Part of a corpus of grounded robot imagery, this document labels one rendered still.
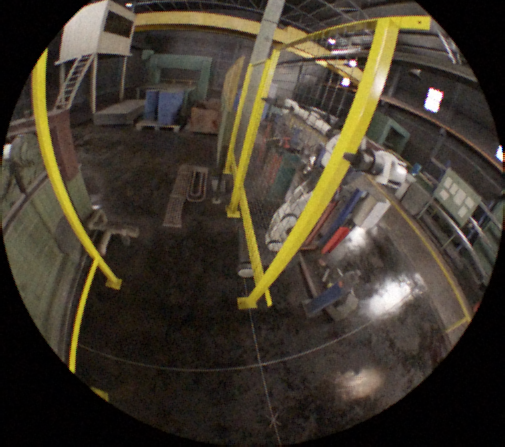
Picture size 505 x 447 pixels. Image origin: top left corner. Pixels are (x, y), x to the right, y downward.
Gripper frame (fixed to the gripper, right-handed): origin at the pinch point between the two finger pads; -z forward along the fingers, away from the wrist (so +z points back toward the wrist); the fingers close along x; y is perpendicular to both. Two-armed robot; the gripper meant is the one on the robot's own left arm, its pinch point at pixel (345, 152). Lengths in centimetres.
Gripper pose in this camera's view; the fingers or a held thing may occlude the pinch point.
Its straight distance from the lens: 56.5
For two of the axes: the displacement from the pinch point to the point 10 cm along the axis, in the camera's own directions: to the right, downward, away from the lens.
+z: 9.6, 0.9, 2.8
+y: 2.4, -7.8, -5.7
